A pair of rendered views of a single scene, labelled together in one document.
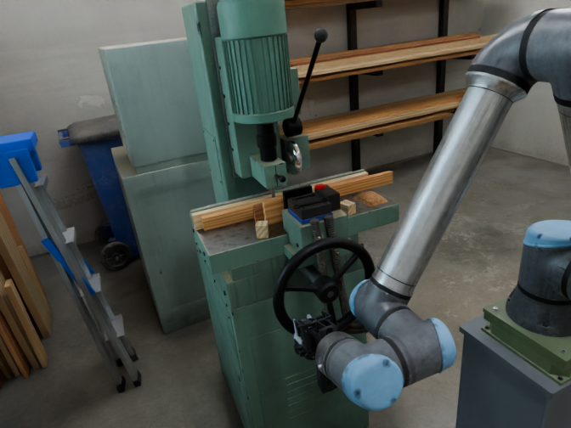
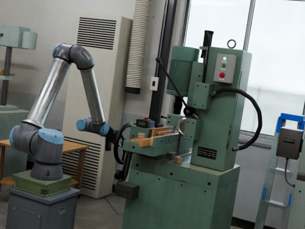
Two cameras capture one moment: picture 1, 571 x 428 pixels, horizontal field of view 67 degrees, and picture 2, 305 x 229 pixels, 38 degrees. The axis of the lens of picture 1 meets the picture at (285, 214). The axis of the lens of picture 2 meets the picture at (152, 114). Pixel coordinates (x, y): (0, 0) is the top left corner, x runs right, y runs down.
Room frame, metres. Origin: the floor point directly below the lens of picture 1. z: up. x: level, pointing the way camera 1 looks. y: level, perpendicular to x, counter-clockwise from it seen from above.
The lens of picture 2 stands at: (3.17, -2.03, 1.33)
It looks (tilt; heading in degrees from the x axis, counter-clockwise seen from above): 6 degrees down; 136
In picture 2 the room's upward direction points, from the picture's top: 8 degrees clockwise
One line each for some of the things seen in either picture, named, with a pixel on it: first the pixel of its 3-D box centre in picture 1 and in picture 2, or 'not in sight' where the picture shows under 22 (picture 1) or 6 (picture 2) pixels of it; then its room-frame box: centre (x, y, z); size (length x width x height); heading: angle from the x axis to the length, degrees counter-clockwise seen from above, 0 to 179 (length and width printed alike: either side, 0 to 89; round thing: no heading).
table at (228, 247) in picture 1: (303, 229); (154, 142); (1.16, -0.05, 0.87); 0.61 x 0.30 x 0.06; 109
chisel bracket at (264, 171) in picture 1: (268, 171); (178, 121); (1.27, 0.04, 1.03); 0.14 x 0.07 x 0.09; 19
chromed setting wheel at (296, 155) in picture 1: (291, 157); (186, 126); (1.41, -0.04, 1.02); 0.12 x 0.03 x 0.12; 19
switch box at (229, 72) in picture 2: not in sight; (224, 68); (1.60, 0.01, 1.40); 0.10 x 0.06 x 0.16; 19
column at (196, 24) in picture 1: (236, 115); (221, 108); (1.52, 0.13, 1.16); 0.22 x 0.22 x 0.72; 19
